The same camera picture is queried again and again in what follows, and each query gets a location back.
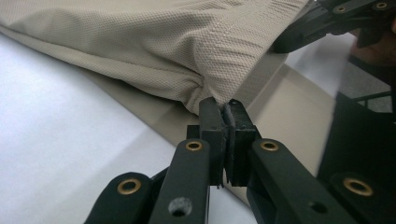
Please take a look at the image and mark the beige pants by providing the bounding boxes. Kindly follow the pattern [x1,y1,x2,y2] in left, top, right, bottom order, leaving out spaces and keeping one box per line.
[0,0,339,203]

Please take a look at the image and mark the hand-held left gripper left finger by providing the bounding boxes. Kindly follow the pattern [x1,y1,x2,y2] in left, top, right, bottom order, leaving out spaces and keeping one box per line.
[186,96,228,189]

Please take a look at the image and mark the white table mat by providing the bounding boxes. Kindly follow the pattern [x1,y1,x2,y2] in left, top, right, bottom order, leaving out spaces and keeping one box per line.
[0,31,359,224]

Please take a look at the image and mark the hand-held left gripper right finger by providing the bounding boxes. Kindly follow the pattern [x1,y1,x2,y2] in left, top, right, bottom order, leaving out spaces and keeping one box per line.
[222,99,262,188]

